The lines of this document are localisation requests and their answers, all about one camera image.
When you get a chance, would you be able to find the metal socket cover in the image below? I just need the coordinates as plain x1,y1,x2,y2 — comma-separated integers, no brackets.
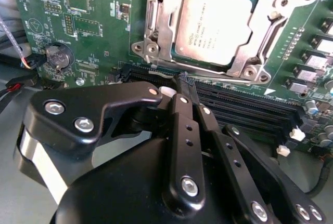
145,0,289,81

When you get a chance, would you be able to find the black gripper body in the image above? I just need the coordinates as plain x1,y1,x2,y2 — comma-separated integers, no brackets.
55,137,247,224

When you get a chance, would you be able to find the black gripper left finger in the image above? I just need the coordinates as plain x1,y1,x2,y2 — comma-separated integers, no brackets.
14,72,208,206

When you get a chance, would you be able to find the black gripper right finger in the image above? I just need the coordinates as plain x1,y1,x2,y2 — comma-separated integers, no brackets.
186,73,329,224

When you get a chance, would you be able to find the silver CPU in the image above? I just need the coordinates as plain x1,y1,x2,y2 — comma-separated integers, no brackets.
173,0,260,67

